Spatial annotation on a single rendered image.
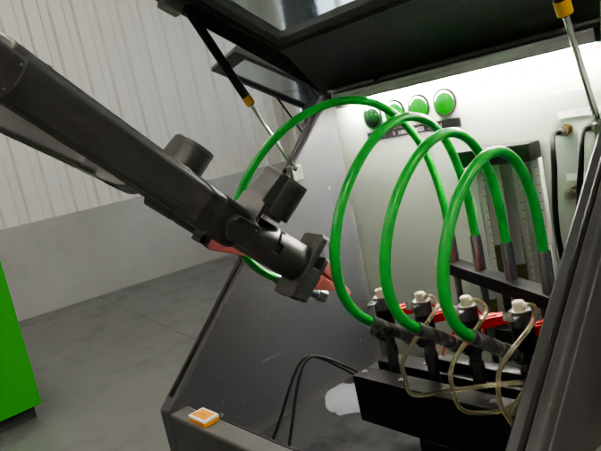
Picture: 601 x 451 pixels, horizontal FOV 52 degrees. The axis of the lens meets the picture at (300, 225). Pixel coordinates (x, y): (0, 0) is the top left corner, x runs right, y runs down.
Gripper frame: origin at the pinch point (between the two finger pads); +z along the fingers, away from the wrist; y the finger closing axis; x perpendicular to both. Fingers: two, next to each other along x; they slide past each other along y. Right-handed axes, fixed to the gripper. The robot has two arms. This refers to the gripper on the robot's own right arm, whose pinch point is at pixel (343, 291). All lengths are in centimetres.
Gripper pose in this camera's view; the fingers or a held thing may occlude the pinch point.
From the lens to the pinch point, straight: 94.9
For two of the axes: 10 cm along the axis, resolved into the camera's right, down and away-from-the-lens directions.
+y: 4.6, -8.7, 1.7
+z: 7.7, 4.9, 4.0
